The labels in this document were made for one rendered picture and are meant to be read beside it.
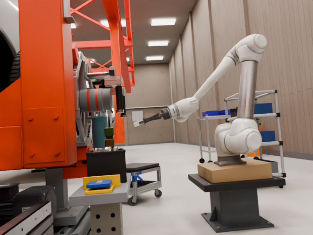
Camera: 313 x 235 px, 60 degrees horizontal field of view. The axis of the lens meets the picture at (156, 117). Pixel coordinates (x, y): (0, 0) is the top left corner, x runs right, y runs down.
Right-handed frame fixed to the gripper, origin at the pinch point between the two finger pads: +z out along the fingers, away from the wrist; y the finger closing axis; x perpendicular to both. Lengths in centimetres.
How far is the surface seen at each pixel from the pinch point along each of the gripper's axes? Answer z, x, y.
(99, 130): 23.5, -2.5, 21.1
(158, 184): -8, 62, -98
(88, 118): 29.8, -14.8, -19.2
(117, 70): -30, -121, -351
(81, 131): 32.6, -5.1, 22.9
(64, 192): 55, 24, 6
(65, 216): 54, 34, 21
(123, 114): 7.2, -8.9, -9.1
